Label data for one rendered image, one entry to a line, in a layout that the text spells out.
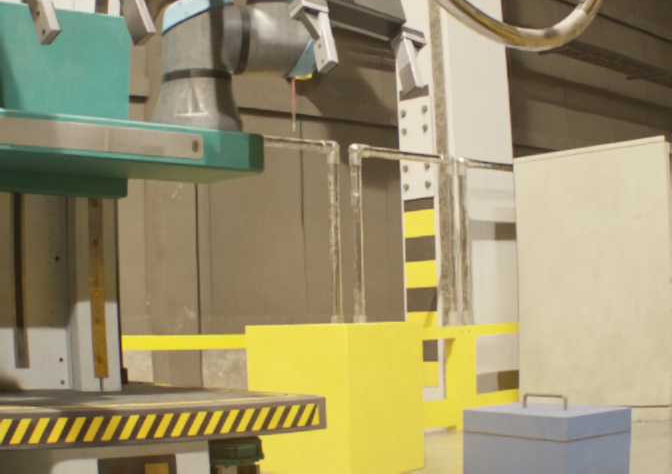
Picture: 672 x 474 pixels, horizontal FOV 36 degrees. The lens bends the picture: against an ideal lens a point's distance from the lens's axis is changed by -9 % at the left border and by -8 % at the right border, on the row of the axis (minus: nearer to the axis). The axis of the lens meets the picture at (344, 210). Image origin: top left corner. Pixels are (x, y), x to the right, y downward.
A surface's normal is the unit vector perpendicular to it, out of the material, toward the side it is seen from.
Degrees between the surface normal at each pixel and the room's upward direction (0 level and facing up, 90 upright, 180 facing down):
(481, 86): 90
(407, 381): 90
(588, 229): 90
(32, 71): 90
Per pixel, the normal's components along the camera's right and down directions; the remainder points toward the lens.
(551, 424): -0.91, -0.01
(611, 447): 0.41, -0.10
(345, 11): 0.17, 0.86
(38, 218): 0.69, -0.09
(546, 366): -0.74, -0.04
